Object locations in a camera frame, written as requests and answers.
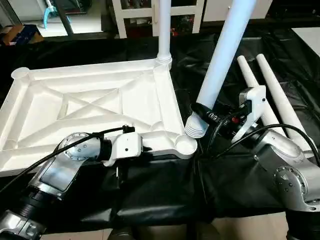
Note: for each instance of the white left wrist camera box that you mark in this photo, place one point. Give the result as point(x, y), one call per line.
point(125, 147)

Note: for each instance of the white drawer unit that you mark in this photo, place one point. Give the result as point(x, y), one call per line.
point(260, 10)

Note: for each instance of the white flat board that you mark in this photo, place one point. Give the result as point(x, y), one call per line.
point(308, 40)

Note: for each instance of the grey metal pole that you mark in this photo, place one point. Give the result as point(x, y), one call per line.
point(66, 20)

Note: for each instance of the black mat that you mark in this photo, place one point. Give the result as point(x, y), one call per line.
point(175, 190)

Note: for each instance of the white plastic table leg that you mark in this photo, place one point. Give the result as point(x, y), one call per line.
point(246, 72)
point(275, 92)
point(222, 57)
point(164, 30)

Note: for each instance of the dark left robot foot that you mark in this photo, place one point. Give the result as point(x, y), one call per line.
point(122, 235)

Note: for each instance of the blue printed package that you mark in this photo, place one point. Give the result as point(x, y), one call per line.
point(22, 35)

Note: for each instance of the white plastic table top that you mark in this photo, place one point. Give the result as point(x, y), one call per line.
point(100, 100)

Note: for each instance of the white glass door cabinet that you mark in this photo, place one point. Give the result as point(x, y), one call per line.
point(140, 12)

